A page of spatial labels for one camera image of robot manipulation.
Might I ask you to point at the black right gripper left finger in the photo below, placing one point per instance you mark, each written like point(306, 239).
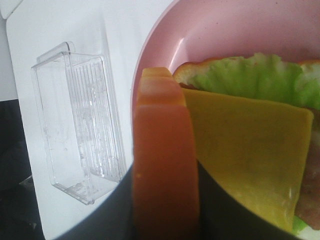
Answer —
point(112, 220)

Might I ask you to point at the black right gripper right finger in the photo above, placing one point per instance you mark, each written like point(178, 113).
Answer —
point(223, 218)

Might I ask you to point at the bread slice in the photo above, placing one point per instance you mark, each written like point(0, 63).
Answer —
point(165, 192)
point(190, 72)

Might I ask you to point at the yellow cheese slice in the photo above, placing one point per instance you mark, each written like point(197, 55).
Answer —
point(256, 150)

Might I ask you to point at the green lettuce leaf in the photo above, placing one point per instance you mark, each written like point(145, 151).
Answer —
point(277, 90)

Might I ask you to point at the left clear plastic tray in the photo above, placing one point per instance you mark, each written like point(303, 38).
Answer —
point(78, 115)

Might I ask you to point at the pink round plate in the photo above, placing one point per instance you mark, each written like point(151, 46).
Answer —
point(197, 30)

